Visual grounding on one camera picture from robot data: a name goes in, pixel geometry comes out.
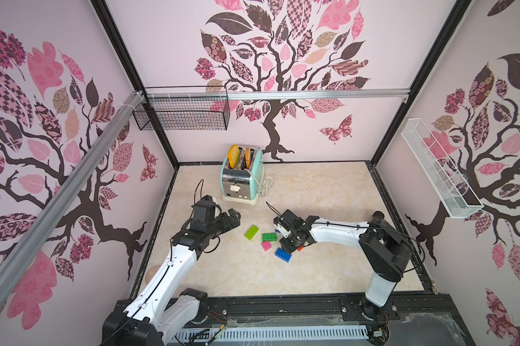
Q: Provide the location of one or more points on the mint green toaster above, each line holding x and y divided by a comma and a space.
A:
243, 186

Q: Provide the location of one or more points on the white cable duct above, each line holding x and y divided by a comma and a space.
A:
197, 336

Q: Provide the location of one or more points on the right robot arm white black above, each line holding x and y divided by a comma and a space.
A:
387, 250

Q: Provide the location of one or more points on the pink translucent bowl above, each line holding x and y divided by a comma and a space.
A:
150, 273

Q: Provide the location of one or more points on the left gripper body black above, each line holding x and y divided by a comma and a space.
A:
220, 225

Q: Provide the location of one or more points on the white wire basket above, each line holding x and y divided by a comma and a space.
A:
433, 151

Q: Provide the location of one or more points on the yellow toast slice left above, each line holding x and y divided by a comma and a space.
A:
234, 154

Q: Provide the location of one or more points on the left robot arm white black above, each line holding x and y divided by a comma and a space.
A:
150, 319

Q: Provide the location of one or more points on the black wire basket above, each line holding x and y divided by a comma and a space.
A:
184, 108

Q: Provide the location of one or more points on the blue lego brick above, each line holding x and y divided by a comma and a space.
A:
283, 255

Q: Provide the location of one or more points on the brown toast slice right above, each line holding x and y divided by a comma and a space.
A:
248, 158

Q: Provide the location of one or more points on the aluminium rail left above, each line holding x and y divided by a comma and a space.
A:
27, 248

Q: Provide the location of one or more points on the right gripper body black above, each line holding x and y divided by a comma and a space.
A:
291, 239

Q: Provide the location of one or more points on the lime green lego brick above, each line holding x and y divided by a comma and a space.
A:
251, 232

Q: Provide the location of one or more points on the pink lego brick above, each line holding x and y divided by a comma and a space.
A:
266, 245

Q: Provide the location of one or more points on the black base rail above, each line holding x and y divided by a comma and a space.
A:
408, 318

